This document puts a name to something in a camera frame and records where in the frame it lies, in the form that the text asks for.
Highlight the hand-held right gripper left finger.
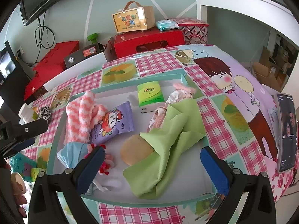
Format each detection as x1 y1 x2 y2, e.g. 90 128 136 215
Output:
28 145 105 224

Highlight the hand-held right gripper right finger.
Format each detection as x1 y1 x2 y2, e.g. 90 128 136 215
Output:
200 146 276 224

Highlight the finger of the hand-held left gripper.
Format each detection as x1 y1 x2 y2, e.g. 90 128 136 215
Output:
14 137 36 154
14 119 49 141

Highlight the red yarn doll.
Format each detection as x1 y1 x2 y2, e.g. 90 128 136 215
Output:
87 143 115 175

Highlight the light blue cloth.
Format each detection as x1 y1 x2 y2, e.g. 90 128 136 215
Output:
57 142 90 168

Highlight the pink white fluffy cloth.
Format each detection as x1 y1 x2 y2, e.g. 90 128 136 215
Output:
63 90 109 143

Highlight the purple snack packet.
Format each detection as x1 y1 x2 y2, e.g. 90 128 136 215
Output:
90 101 135 144

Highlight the light green cloth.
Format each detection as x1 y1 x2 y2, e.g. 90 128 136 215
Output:
123 98 207 199

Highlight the teal shallow cardboard box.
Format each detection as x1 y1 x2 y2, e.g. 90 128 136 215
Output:
46 73 220 208

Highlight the pink floral cloth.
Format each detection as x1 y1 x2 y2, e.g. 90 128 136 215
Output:
147 83 197 132

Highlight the green tissue pack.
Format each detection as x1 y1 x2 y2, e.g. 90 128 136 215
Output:
137 80 165 107
30 167 46 182

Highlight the person's left hand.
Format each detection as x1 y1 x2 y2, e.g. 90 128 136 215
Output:
9 171 27 217

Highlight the white plastic bottle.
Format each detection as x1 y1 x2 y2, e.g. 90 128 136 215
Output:
18 104 39 124

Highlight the leopard print scrunchie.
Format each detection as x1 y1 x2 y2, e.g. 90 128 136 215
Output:
37 106 52 124

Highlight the teal patterned pouch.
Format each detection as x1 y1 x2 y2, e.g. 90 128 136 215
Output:
9 153 38 182

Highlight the black cabinet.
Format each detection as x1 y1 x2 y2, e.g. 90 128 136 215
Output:
0 68 31 112

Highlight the white chair back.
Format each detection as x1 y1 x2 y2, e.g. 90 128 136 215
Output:
45 51 107 89

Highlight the small black monitor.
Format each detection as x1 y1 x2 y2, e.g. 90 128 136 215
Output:
0 41 18 81

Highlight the printed checkered tablecloth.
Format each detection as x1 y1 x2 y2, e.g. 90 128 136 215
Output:
14 44 299 224

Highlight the smartphone on stand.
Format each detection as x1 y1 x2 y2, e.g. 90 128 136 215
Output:
276 93 298 174

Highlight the black flat box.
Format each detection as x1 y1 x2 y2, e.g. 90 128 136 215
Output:
64 44 101 70

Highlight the brown cardboard box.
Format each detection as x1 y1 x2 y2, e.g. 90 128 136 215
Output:
251 45 289 92

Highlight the green dumbbell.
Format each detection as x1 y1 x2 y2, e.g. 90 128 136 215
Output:
87 34 100 45

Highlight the red gift box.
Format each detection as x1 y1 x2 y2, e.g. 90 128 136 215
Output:
114 27 186 59

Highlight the black television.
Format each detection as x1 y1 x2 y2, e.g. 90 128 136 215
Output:
20 0 98 27

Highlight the red patterned box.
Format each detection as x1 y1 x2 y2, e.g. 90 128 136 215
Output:
168 17 209 45

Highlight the blue wet wipes pack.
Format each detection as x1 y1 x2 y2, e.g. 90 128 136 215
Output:
156 19 178 31

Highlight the white desk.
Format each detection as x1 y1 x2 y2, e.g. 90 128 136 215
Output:
195 0 299 59

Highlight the black cable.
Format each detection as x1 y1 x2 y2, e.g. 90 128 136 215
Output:
35 16 55 49

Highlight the yellow gift box with handle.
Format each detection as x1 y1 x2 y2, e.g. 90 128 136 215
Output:
112 1 156 33

